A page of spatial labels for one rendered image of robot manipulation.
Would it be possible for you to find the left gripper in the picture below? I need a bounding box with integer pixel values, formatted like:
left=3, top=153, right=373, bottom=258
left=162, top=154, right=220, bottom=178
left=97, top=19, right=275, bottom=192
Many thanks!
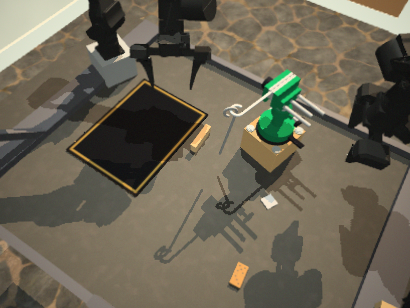
left=129, top=20, right=211, bottom=90

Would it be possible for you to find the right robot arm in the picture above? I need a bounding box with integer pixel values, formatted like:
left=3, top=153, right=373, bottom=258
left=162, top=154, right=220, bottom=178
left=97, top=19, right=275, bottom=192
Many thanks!
left=375, top=33, right=410, bottom=144

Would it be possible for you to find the black mat with tan border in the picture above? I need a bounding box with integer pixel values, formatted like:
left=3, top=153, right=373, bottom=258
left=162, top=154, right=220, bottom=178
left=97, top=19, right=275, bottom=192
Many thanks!
left=66, top=79, right=208, bottom=197

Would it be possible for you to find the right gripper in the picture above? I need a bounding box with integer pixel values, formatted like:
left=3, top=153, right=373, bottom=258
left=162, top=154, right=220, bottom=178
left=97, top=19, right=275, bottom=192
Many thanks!
left=345, top=83, right=410, bottom=170

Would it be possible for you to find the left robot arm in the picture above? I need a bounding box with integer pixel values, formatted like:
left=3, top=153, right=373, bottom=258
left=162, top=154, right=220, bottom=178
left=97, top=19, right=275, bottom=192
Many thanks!
left=86, top=0, right=217, bottom=61

